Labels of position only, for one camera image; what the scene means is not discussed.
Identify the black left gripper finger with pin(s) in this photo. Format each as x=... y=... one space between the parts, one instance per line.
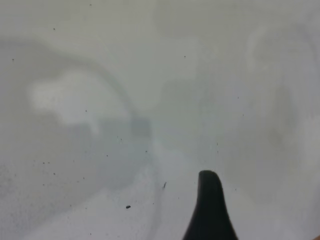
x=207 y=212

